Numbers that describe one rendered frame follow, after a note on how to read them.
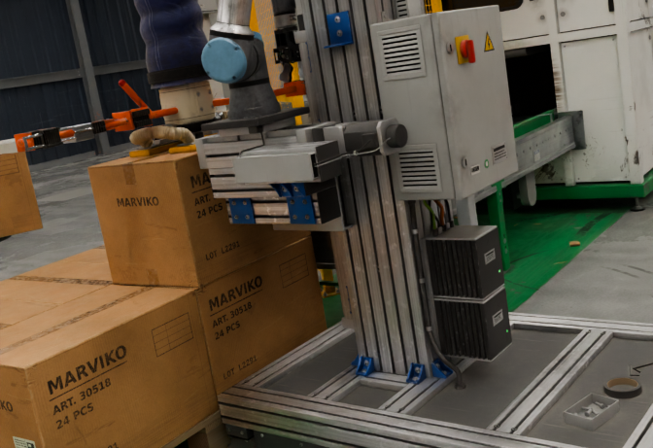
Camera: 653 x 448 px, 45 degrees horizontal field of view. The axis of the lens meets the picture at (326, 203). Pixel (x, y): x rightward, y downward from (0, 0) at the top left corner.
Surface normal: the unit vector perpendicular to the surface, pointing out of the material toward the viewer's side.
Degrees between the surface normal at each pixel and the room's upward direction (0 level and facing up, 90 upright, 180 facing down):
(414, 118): 90
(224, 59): 97
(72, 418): 90
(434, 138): 90
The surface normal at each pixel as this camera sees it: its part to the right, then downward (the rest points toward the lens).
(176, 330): 0.80, -0.02
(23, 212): 0.39, 0.11
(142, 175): -0.55, 0.24
